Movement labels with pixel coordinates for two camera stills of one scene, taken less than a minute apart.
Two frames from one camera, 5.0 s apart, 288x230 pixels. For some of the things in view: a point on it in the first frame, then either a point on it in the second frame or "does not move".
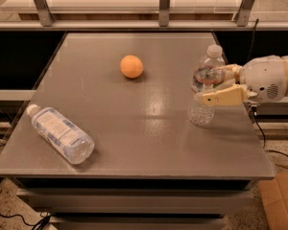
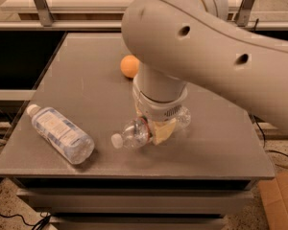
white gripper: x=263 y=78 to x=159 y=111
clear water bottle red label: x=208 y=74 to x=139 y=132
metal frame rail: x=46 y=21 does not move
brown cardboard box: x=279 y=200 does not move
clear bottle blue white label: x=61 y=133 does not move
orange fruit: x=132 y=66 does not move
